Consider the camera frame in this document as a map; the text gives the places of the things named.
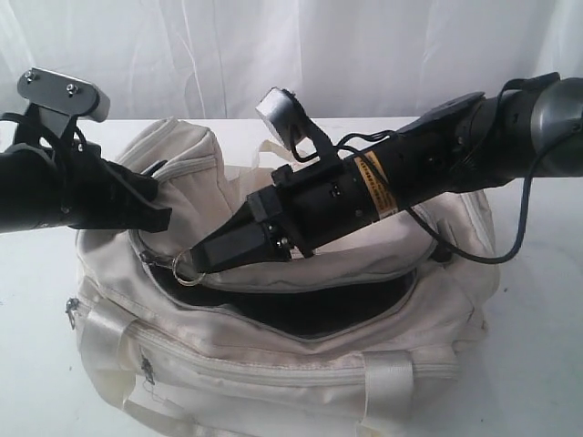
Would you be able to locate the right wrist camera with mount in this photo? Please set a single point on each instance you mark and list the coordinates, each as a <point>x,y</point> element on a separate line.
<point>285,117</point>

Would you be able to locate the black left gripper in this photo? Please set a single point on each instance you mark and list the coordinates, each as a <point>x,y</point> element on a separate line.
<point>88,191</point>

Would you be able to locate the cream fabric duffel bag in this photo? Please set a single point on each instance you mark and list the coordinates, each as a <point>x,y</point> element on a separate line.
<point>346,343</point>

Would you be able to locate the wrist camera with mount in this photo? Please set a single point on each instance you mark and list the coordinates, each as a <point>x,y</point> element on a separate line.
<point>285,117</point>
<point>57,101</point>

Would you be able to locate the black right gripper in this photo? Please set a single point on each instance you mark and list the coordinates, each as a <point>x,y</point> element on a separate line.
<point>310,208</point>

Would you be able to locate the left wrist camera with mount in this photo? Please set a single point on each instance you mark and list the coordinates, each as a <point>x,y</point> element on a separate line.
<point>57,101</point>

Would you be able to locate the white curtain backdrop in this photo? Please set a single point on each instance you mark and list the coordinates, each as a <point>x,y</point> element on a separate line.
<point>217,59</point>

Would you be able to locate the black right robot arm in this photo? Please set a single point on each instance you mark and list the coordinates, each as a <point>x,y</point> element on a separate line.
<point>531,129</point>

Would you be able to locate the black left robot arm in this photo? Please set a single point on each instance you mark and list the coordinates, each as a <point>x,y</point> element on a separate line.
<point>23,170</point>

